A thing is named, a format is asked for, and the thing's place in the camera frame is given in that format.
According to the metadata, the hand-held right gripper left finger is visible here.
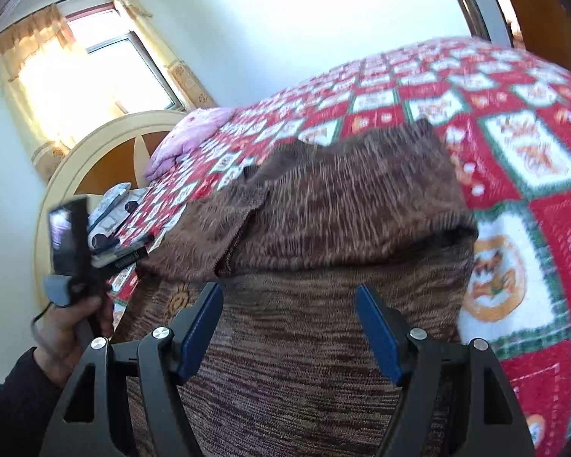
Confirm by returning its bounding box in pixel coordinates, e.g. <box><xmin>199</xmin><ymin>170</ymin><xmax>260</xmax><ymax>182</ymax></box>
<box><xmin>38</xmin><ymin>282</ymin><xmax>225</xmax><ymax>457</ymax></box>

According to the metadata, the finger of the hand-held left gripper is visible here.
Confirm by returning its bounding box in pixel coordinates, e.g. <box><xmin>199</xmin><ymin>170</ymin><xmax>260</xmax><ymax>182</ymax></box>
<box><xmin>93</xmin><ymin>246</ymin><xmax>149</xmax><ymax>272</ymax></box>

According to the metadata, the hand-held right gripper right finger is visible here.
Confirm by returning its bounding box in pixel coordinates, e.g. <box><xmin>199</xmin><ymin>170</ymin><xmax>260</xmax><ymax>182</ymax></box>
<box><xmin>354</xmin><ymin>284</ymin><xmax>536</xmax><ymax>457</ymax></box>

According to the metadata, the brown knitted sweater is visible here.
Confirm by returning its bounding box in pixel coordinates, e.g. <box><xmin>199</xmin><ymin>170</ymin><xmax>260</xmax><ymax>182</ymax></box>
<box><xmin>112</xmin><ymin>119</ymin><xmax>479</xmax><ymax>457</ymax></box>

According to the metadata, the person's left forearm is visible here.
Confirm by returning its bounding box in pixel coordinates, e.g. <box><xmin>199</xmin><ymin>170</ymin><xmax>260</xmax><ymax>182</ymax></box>
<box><xmin>0</xmin><ymin>347</ymin><xmax>64</xmax><ymax>457</ymax></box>

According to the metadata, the person's left hand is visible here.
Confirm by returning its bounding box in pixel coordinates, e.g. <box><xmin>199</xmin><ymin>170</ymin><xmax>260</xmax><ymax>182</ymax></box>
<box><xmin>32</xmin><ymin>283</ymin><xmax>116</xmax><ymax>387</ymax></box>

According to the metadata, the white pillow with black dots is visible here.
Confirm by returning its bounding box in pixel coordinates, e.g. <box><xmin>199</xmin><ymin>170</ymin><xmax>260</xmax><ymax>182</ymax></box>
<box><xmin>86</xmin><ymin>182</ymin><xmax>148</xmax><ymax>267</ymax></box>

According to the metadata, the cream wooden headboard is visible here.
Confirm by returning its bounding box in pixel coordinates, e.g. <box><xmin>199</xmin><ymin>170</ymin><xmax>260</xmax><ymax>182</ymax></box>
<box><xmin>33</xmin><ymin>109</ymin><xmax>188</xmax><ymax>296</ymax></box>

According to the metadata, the pink pillow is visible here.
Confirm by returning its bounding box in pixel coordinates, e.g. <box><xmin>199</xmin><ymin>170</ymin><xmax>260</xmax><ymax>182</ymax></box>
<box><xmin>143</xmin><ymin>107</ymin><xmax>236</xmax><ymax>184</ymax></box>

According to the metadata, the yellow patterned curtain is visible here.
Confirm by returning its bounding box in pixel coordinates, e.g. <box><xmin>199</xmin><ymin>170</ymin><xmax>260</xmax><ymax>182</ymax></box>
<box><xmin>0</xmin><ymin>2</ymin><xmax>91</xmax><ymax>182</ymax></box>
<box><xmin>109</xmin><ymin>0</ymin><xmax>220</xmax><ymax>110</ymax></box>

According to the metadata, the window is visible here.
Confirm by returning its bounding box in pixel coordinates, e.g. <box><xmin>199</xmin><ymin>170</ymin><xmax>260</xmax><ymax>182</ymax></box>
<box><xmin>67</xmin><ymin>5</ymin><xmax>184</xmax><ymax>115</ymax></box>

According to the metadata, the red printed checkered blanket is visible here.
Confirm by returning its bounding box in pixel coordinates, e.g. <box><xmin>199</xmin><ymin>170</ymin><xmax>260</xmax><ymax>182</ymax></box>
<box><xmin>107</xmin><ymin>35</ymin><xmax>571</xmax><ymax>457</ymax></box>

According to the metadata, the brown wooden door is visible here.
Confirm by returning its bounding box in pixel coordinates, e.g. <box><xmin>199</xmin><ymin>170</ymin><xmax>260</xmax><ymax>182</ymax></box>
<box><xmin>485</xmin><ymin>0</ymin><xmax>571</xmax><ymax>77</ymax></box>

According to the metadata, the grey door frame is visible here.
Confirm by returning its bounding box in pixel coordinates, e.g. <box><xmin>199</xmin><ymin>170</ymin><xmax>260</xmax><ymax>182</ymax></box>
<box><xmin>438</xmin><ymin>0</ymin><xmax>514</xmax><ymax>49</ymax></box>

